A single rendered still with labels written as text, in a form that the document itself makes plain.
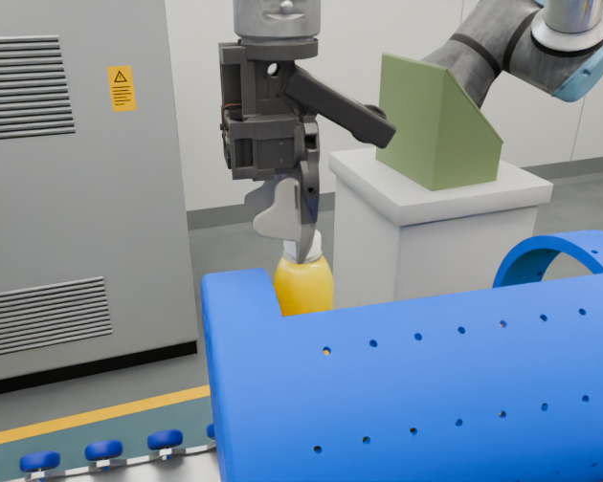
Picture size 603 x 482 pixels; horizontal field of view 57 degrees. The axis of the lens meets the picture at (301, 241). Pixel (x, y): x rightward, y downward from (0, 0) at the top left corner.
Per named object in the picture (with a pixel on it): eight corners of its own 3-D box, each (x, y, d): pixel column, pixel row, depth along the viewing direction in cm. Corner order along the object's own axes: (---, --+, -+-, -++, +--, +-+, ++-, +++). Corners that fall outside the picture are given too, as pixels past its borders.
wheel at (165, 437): (145, 431, 69) (145, 448, 68) (181, 425, 70) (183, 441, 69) (147, 436, 73) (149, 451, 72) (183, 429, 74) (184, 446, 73)
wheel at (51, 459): (14, 453, 66) (14, 471, 65) (55, 447, 67) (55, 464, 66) (26, 457, 70) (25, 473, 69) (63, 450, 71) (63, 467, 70)
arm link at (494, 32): (456, 60, 112) (501, 7, 111) (511, 90, 105) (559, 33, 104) (443, 24, 102) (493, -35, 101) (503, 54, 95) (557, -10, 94)
